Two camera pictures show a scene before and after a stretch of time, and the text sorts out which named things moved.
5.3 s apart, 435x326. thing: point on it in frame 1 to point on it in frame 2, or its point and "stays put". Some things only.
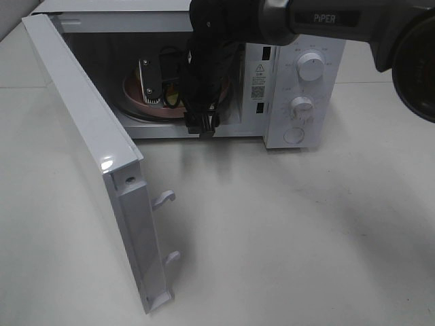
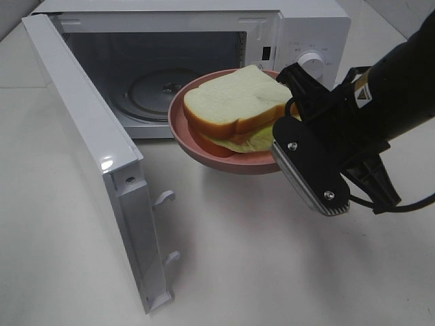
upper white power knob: (310, 66) stays put
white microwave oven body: (289, 92) stays put
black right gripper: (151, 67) to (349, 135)
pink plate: (132, 89) to (259, 163)
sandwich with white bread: (171, 92) to (237, 113)
